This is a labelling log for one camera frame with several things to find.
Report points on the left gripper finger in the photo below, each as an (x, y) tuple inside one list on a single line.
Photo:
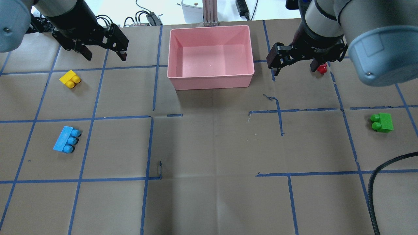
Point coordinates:
[(116, 41), (80, 48)]

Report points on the pink plastic box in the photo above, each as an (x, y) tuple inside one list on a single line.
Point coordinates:
[(217, 57)]

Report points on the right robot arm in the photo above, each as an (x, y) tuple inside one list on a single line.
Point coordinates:
[(379, 36)]

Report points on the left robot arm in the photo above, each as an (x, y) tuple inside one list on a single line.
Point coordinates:
[(75, 26)]

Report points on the yellow two-stud block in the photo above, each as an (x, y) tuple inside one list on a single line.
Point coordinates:
[(70, 79)]

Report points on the white grey device box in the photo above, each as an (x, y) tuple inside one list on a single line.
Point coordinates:
[(192, 11)]

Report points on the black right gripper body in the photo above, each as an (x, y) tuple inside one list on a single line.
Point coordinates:
[(316, 41)]

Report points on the green two-stud block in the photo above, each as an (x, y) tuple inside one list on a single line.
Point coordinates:
[(382, 122)]

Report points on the black small adapter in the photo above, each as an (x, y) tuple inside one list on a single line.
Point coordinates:
[(153, 19)]

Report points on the grey usb hub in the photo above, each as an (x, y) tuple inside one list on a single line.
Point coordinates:
[(136, 24)]

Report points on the blue three-stud block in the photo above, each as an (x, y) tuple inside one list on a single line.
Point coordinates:
[(67, 139)]

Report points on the aluminium profile post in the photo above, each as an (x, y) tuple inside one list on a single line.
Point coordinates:
[(210, 13)]

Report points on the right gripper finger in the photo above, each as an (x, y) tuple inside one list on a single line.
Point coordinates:
[(315, 64), (279, 56)]

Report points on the black power adapter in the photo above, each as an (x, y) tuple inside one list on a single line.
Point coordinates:
[(242, 8)]

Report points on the red small block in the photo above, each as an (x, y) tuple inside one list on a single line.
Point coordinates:
[(322, 69)]

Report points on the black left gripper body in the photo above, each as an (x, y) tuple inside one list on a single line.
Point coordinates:
[(72, 22)]

